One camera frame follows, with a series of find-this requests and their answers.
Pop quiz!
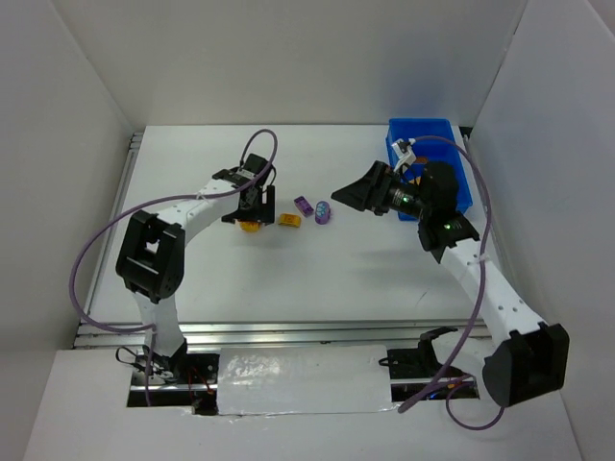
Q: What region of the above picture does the yellow round orange-print lego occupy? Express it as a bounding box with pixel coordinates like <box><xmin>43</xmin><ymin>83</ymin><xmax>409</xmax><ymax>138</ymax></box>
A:
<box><xmin>239</xmin><ymin>221</ymin><xmax>261</xmax><ymax>233</ymax></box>

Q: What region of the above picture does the small yellow sloped lego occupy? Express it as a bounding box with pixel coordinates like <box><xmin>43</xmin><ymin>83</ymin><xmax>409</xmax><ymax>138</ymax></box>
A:
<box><xmin>278</xmin><ymin>213</ymin><xmax>302</xmax><ymax>229</ymax></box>

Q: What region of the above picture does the purple round flower lego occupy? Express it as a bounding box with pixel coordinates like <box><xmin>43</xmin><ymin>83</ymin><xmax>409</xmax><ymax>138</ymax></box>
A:
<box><xmin>314</xmin><ymin>201</ymin><xmax>332</xmax><ymax>225</ymax></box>

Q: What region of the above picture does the purple rectangular lego brick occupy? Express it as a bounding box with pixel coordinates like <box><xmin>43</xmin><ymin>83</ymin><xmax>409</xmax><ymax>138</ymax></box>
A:
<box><xmin>294</xmin><ymin>196</ymin><xmax>314</xmax><ymax>217</ymax></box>

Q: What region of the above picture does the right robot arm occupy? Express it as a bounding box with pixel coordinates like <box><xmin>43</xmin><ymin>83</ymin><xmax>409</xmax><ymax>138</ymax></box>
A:
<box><xmin>332</xmin><ymin>161</ymin><xmax>570</xmax><ymax>408</ymax></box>

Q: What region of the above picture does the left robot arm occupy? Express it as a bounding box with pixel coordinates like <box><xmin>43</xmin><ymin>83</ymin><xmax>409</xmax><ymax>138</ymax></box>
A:
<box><xmin>115</xmin><ymin>162</ymin><xmax>276</xmax><ymax>380</ymax></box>

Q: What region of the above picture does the blue compartment bin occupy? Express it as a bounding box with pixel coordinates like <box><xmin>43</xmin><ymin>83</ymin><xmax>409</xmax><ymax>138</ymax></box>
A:
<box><xmin>385</xmin><ymin>118</ymin><xmax>473</xmax><ymax>213</ymax></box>

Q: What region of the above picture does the white taped panel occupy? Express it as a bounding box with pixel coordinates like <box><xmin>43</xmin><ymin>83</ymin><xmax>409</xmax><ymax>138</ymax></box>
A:
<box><xmin>217</xmin><ymin>345</ymin><xmax>393</xmax><ymax>416</ymax></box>

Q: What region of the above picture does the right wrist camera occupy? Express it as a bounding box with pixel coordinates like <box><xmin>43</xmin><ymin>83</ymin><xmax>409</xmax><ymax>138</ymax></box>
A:
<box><xmin>391</xmin><ymin>138</ymin><xmax>416</xmax><ymax>170</ymax></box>

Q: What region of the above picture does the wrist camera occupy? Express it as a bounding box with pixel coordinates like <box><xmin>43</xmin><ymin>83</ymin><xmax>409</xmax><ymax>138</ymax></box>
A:
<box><xmin>241</xmin><ymin>154</ymin><xmax>271</xmax><ymax>180</ymax></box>
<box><xmin>391</xmin><ymin>138</ymin><xmax>416</xmax><ymax>170</ymax></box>

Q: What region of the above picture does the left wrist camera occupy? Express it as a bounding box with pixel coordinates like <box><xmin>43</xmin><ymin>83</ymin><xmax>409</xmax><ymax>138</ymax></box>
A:
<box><xmin>241</xmin><ymin>154</ymin><xmax>271</xmax><ymax>180</ymax></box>

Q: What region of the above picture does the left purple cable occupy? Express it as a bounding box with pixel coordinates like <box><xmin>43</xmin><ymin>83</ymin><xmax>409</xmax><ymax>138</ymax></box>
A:
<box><xmin>69</xmin><ymin>128</ymin><xmax>280</xmax><ymax>407</ymax></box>

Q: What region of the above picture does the aluminium front rail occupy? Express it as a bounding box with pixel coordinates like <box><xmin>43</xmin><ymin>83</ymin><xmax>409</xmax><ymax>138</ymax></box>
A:
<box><xmin>74</xmin><ymin>320</ymin><xmax>491</xmax><ymax>350</ymax></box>

